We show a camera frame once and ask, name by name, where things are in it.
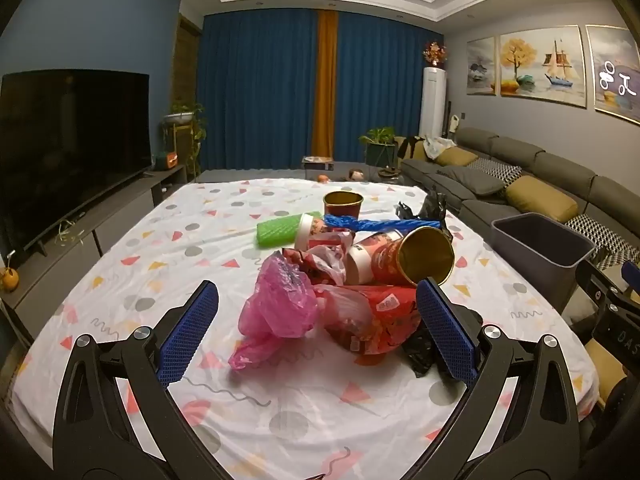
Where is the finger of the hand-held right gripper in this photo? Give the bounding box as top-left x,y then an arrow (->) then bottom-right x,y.
575,261 -> 640,311
622,260 -> 640,297

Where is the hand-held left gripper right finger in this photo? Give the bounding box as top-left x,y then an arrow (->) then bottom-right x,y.
400,277 -> 581,480

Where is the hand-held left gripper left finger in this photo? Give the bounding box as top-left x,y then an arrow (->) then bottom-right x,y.
52,280 -> 232,480

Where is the black plastic bag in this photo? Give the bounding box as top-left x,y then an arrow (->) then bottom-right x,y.
400,310 -> 483,378
397,187 -> 453,246

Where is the red printed plastic bag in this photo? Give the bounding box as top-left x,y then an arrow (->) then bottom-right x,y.
310,282 -> 426,368

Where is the grey plastic bin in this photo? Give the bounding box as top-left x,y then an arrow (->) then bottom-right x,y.
490,212 -> 596,311

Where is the red printed gold-lined paper cup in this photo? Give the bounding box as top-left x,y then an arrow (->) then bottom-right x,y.
385,226 -> 456,288

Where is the pink plastic bag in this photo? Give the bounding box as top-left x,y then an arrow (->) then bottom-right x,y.
228,250 -> 321,371

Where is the red printed white-rimmed paper cup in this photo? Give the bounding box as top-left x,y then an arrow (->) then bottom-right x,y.
346,232 -> 401,283

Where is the blue foam net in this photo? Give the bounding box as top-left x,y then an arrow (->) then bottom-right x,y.
322,213 -> 446,233

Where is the green foam net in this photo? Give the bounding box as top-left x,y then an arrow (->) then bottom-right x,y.
256,210 -> 321,250

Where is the white and red plastic bag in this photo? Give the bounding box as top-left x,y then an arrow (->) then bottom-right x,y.
280,232 -> 356,286

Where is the plain red paper cup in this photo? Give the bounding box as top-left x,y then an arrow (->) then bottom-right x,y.
322,191 -> 364,218

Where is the orange printed white paper cup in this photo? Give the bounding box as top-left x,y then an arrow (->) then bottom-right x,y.
294,212 -> 331,252

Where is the yellow seat cushion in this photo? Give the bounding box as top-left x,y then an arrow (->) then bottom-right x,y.
585,340 -> 626,401

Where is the large black white patterned cushion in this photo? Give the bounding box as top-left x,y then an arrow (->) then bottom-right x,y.
565,212 -> 640,266

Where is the large yellow cushion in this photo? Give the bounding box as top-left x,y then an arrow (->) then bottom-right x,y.
505,175 -> 579,223

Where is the grey sectional sofa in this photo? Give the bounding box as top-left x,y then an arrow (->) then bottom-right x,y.
400,127 -> 640,281

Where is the grey television cabinet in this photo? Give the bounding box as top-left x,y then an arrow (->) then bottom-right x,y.
0,165 -> 188,311

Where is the small black white patterned cushion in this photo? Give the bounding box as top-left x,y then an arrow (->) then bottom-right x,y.
467,157 -> 523,184

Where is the grey cushion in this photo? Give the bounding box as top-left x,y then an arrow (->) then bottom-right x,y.
435,165 -> 506,197

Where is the grey coffee table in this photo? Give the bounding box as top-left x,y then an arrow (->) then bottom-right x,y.
195,160 -> 401,183

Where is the small yellow cushion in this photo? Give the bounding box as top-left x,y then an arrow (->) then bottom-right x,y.
435,147 -> 478,167

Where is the orange gourd ornament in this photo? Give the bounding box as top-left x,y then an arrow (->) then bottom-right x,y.
0,255 -> 21,292

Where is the black garment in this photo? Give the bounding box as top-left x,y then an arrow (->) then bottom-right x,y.
397,136 -> 426,161

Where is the potted plant in dark planter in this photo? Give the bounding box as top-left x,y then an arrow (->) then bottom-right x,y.
358,127 -> 401,166

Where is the purple gold-framed painting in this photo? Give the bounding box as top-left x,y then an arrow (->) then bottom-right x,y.
585,25 -> 640,125

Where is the trailing plant on stand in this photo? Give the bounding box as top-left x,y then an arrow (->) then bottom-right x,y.
161,102 -> 207,171

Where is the black television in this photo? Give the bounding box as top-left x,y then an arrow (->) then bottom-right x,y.
0,71 -> 151,256

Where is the sailboat and tree painting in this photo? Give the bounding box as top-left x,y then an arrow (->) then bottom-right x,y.
499,25 -> 587,108

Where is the white standing air conditioner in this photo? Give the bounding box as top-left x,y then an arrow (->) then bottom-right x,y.
419,66 -> 447,138

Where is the small grey landscape painting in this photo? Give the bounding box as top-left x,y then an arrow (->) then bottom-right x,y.
466,37 -> 498,96

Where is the blue curtain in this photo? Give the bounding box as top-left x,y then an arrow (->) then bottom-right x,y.
197,8 -> 321,171
332,25 -> 446,166

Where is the orange curtain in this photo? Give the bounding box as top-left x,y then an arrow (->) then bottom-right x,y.
311,10 -> 341,158

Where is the orange flower arrangement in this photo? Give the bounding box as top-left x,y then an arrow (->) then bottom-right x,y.
422,42 -> 447,67

